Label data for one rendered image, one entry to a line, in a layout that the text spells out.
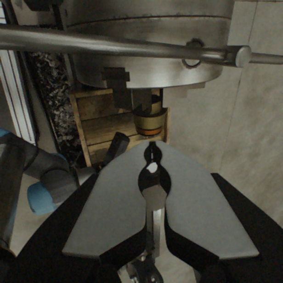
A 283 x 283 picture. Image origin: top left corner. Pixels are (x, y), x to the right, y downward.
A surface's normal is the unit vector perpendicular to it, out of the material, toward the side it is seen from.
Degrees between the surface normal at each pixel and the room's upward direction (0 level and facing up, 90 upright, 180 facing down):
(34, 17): 1
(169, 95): 15
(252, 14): 0
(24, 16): 1
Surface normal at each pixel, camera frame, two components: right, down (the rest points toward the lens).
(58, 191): 0.34, -0.23
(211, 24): 0.56, 0.40
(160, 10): 0.08, 0.50
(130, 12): -0.16, 0.50
